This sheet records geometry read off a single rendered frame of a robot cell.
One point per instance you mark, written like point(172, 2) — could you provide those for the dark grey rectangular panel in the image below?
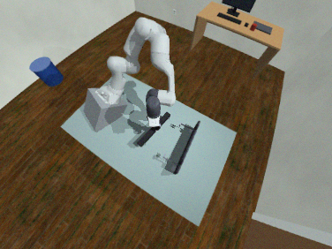
point(186, 148)

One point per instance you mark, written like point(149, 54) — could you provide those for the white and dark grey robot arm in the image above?
point(160, 60)

